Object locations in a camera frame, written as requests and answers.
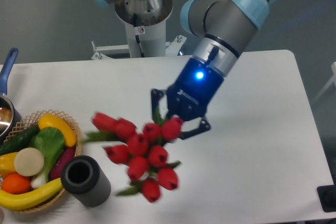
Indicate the purple eggplant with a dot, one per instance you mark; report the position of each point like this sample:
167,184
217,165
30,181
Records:
66,156

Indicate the white round radish slice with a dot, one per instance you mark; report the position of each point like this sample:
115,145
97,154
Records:
28,161

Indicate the yellow squash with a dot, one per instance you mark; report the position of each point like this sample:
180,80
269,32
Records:
50,120

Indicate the woven wicker basket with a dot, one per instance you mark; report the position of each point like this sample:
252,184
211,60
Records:
31,120

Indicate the red tulip bouquet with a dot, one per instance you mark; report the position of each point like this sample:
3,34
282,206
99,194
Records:
143,153

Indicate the blue handled saucepan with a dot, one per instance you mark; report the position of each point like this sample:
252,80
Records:
9,115

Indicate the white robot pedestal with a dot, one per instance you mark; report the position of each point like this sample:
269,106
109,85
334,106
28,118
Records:
145,27

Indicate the orange fruit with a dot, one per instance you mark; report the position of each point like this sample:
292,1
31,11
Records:
16,184

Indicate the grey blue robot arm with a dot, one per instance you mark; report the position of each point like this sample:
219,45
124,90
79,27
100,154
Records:
225,26

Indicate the green cucumber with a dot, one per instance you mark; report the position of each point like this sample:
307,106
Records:
20,140

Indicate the yellow bell pepper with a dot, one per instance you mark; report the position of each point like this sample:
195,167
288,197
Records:
7,164

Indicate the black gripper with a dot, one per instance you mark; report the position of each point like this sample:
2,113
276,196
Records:
189,96

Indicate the white furniture frame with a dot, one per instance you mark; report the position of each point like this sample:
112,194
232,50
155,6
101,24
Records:
326,89

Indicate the green leafy bok choy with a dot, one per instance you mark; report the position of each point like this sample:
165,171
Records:
51,143

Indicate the yellow banana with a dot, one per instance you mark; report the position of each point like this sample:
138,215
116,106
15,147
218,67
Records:
35,198

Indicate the dark grey ribbed vase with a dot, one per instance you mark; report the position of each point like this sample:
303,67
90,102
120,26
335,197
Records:
85,180

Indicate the black device at table edge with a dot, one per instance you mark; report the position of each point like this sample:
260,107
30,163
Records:
327,197

